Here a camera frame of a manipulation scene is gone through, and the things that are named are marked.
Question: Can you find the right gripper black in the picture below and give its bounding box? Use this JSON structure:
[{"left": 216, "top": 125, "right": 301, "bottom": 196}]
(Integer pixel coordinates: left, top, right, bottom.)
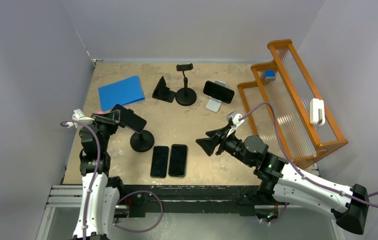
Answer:
[{"left": 196, "top": 124, "right": 254, "bottom": 167}]

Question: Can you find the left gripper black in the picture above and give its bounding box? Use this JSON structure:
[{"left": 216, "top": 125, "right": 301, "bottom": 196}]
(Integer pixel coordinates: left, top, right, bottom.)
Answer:
[{"left": 88, "top": 110, "right": 119, "bottom": 153}]

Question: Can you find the purple-cased phone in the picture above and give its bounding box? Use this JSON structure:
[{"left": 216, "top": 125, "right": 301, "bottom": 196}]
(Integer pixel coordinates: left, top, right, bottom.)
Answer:
[{"left": 110, "top": 104, "right": 147, "bottom": 134}]

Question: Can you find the black phone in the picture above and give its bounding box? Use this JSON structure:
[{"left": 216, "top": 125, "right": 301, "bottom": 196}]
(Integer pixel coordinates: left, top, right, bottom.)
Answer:
[
  {"left": 150, "top": 146, "right": 169, "bottom": 178},
  {"left": 168, "top": 144, "right": 188, "bottom": 178},
  {"left": 203, "top": 80, "right": 235, "bottom": 104}
]

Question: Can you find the black round-base pole stand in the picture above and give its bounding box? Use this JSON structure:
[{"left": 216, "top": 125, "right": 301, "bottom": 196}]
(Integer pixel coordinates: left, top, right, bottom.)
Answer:
[{"left": 175, "top": 63, "right": 197, "bottom": 106}]

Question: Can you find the black folding phone stand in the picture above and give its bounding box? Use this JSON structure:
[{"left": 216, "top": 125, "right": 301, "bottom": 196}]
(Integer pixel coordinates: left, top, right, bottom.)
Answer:
[{"left": 152, "top": 76, "right": 176, "bottom": 103}]

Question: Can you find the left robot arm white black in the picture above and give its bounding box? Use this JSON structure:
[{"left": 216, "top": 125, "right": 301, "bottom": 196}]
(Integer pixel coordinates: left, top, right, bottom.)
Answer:
[{"left": 66, "top": 109, "right": 126, "bottom": 240}]

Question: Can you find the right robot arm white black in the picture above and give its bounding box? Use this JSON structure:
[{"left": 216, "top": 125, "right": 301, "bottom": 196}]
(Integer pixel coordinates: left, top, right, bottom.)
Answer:
[{"left": 196, "top": 126, "right": 369, "bottom": 235}]

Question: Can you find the silver phone stand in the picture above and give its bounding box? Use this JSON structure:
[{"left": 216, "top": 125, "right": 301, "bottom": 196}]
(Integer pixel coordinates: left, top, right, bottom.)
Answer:
[{"left": 205, "top": 80, "right": 228, "bottom": 112}]

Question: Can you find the black phone on silver stand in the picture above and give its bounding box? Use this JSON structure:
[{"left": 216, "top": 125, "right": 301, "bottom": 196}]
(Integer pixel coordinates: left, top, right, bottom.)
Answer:
[{"left": 203, "top": 80, "right": 235, "bottom": 104}]

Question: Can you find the blue small block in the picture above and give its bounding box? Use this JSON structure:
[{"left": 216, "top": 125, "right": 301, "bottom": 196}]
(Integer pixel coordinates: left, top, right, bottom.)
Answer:
[{"left": 264, "top": 69, "right": 276, "bottom": 82}]

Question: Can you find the white clip on rack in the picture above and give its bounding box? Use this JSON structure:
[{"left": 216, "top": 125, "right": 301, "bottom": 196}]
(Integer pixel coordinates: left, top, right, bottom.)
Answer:
[{"left": 309, "top": 98, "right": 326, "bottom": 126}]

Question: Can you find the black base frame rail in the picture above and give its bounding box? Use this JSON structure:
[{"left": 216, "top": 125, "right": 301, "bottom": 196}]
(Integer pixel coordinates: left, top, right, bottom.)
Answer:
[{"left": 44, "top": 184, "right": 315, "bottom": 220}]

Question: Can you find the purple cable loop front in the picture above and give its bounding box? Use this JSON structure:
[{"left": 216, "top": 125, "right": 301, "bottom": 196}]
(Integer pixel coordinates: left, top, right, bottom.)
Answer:
[{"left": 112, "top": 190, "right": 164, "bottom": 234}]

